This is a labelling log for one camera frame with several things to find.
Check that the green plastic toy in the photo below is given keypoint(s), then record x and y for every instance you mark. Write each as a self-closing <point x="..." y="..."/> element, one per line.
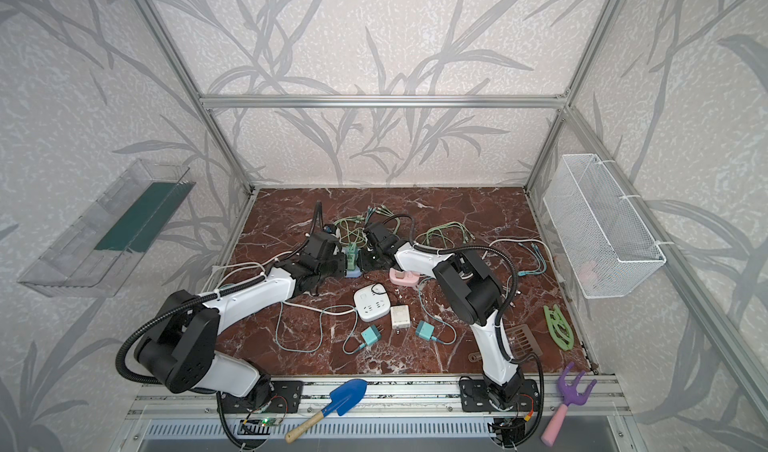
<point x="559" y="329"/>

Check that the white power socket cube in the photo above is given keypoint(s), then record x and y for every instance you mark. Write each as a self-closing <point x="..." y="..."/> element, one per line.
<point x="372" y="302"/>

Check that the teal charger plug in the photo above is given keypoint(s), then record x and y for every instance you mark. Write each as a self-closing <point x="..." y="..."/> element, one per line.
<point x="425" y="331"/>
<point x="370" y="336"/>

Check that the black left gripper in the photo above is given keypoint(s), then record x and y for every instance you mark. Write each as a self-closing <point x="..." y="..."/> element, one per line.
<point x="335" y="259"/>

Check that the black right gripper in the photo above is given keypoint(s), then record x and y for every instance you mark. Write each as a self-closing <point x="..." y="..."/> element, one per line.
<point x="372" y="253"/>

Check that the brown toy rake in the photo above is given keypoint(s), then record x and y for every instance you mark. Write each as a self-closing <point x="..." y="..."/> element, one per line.
<point x="519" y="343"/>

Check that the white wire basket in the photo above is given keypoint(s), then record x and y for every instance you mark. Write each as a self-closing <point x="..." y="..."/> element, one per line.
<point x="608" y="246"/>

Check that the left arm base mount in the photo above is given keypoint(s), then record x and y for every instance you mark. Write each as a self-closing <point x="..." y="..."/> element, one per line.
<point x="281" y="397"/>

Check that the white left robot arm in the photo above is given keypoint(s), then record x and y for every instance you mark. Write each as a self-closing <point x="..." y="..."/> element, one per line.
<point x="177" y="348"/>

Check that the blue power socket cube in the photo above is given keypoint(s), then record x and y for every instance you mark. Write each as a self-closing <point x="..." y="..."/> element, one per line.
<point x="353" y="271"/>

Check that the purple toy rake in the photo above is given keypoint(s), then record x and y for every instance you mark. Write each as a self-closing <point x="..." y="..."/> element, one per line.
<point x="571" y="396"/>

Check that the pink power socket cube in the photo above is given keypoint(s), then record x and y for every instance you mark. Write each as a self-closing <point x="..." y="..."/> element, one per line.
<point x="404" y="278"/>

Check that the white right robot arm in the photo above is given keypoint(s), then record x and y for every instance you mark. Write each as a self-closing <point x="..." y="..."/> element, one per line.
<point x="472" y="290"/>

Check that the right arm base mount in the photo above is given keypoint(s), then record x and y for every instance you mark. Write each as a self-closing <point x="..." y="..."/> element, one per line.
<point x="474" y="397"/>

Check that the white charger plug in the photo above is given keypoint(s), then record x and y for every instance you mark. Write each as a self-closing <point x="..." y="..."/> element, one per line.
<point x="400" y="317"/>

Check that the clear plastic wall bin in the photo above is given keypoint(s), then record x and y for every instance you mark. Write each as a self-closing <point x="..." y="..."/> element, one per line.
<point x="94" y="257"/>

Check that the blue toy shovel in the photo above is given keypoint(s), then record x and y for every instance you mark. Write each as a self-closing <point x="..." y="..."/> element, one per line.
<point x="342" y="399"/>

